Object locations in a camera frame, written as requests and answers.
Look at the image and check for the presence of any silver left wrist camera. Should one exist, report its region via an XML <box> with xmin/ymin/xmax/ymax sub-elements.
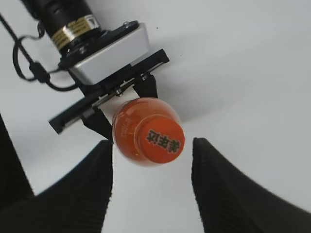
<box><xmin>59</xmin><ymin>21</ymin><xmax>150</xmax><ymax>85</ymax></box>

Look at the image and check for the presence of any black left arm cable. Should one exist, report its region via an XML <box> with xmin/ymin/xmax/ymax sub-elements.
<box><xmin>0</xmin><ymin>12</ymin><xmax>80</xmax><ymax>92</ymax></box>

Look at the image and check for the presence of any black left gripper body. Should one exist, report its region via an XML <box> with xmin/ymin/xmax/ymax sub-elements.
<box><xmin>49</xmin><ymin>49</ymin><xmax>170</xmax><ymax>134</ymax></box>

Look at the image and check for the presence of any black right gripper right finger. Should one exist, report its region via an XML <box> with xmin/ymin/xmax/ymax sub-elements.
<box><xmin>191</xmin><ymin>138</ymin><xmax>311</xmax><ymax>233</ymax></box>

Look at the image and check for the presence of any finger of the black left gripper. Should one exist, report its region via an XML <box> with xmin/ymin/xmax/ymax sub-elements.
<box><xmin>81</xmin><ymin>107</ymin><xmax>114</xmax><ymax>143</ymax></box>
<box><xmin>133</xmin><ymin>72</ymin><xmax>158</xmax><ymax>98</ymax></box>

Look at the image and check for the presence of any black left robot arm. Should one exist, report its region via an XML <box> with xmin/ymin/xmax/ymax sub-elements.
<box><xmin>23</xmin><ymin>0</ymin><xmax>169</xmax><ymax>140</ymax></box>

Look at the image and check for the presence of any orange bottle cap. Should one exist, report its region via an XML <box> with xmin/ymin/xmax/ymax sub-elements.
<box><xmin>134</xmin><ymin>115</ymin><xmax>185</xmax><ymax>164</ymax></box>

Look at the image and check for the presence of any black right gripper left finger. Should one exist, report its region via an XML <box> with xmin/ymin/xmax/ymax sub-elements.
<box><xmin>0</xmin><ymin>140</ymin><xmax>113</xmax><ymax>233</ymax></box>

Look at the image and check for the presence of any orange soda plastic bottle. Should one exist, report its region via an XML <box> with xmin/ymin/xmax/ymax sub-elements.
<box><xmin>112</xmin><ymin>98</ymin><xmax>185</xmax><ymax>166</ymax></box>

